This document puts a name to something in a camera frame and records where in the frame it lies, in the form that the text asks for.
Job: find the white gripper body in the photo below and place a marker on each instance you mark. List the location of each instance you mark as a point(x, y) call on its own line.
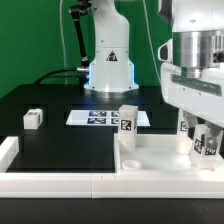
point(202, 96)

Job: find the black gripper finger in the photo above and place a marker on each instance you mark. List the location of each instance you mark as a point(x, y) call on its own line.
point(191, 122)
point(211, 135)

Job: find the white square table top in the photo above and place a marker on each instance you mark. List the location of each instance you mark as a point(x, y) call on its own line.
point(152, 153)

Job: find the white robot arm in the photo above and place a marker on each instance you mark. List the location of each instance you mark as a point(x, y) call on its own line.
point(192, 70)

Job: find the white sheet with AprilTags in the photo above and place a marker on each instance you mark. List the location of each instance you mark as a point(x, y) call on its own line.
point(93, 118)

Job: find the white U-shaped obstacle fence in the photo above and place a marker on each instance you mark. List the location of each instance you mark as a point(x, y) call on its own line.
point(120, 184)

